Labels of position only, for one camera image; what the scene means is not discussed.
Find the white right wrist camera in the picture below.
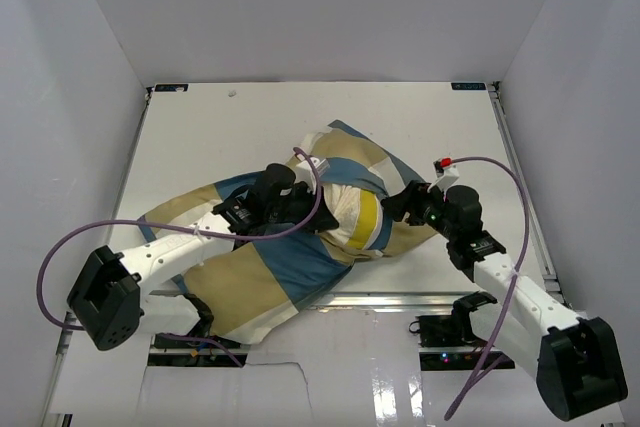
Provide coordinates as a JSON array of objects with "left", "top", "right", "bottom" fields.
[{"left": 429, "top": 157, "right": 459, "bottom": 193}]

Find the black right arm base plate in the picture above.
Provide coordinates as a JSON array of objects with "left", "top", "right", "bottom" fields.
[{"left": 408, "top": 292, "right": 499, "bottom": 348}]

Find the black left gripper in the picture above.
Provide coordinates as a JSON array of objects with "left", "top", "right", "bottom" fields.
[{"left": 265, "top": 182, "right": 337, "bottom": 234}]

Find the white pillow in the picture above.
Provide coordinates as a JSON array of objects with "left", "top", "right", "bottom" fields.
[{"left": 299, "top": 131, "right": 386, "bottom": 251}]

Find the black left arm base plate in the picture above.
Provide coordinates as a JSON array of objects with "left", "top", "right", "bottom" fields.
[{"left": 147, "top": 337, "right": 249, "bottom": 368}]

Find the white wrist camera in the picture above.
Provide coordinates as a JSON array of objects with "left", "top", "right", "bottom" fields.
[
  {"left": 429, "top": 157, "right": 459, "bottom": 193},
  {"left": 293, "top": 156, "right": 329, "bottom": 181}
]

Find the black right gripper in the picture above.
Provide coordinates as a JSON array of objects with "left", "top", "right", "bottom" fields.
[{"left": 381, "top": 180, "right": 458, "bottom": 241}]

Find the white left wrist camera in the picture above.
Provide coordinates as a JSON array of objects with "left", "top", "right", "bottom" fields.
[{"left": 293, "top": 156, "right": 329, "bottom": 181}]

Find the blue beige white checked pillowcase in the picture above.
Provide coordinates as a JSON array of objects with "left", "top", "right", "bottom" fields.
[{"left": 137, "top": 119, "right": 446, "bottom": 346}]

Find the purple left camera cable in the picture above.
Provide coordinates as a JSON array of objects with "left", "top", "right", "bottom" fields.
[{"left": 37, "top": 146, "right": 324, "bottom": 367}]

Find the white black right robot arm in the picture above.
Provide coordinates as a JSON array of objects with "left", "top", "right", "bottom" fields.
[{"left": 382, "top": 182, "right": 628, "bottom": 421}]

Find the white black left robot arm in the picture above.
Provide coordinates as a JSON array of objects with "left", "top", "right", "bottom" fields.
[{"left": 67, "top": 157, "right": 338, "bottom": 351}]

